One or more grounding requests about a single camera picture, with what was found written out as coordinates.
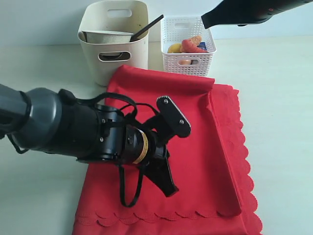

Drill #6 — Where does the pale green ceramic bowl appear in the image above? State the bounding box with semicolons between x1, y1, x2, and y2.
81;30;134;61

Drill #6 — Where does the cream plastic tub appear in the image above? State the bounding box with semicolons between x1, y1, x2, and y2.
78;0;149;86

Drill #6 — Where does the brown egg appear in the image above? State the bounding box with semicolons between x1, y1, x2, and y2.
179;59;192;65

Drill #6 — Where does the white perforated plastic basket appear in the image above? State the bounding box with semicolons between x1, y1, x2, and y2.
161;16;217;76

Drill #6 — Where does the blue white milk carton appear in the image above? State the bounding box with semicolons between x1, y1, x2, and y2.
197;42;207;51

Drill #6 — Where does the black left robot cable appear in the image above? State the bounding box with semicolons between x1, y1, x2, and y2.
9;92;162;208

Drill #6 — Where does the yellow lemon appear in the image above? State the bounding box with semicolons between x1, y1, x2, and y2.
167;43;182;53

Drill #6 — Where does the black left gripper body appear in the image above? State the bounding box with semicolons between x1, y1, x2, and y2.
119;125;169;170

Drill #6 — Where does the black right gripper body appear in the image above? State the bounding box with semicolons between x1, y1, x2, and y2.
236;0;311;26

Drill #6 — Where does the red tablecloth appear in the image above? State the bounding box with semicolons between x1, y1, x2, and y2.
72;66;263;235

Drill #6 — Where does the red sausage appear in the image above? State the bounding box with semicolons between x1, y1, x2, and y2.
181;39;208;53

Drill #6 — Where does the dark wooden chopstick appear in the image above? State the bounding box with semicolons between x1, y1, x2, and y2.
130;14;164;42

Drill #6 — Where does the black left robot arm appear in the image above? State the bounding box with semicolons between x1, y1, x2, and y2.
0;85;178;197

